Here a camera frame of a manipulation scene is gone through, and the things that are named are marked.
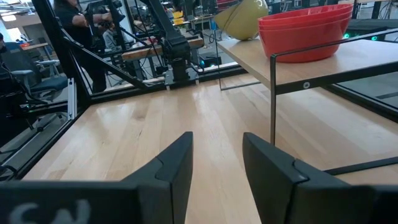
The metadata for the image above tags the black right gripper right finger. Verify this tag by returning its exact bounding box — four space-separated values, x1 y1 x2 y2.
242 132 352 224

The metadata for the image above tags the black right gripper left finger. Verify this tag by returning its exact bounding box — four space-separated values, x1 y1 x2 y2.
124 131 194 224

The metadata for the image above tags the wooden workbench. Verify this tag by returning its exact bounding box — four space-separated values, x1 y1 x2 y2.
121 36 205 78

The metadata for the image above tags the wooden shelf table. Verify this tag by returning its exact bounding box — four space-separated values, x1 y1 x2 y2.
213 27 398 176

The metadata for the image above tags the person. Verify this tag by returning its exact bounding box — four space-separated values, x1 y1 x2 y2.
102 27 125 52
52 0 113 94

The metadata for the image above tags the office chair blue seat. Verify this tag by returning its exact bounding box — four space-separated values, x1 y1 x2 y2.
0 42 69 94

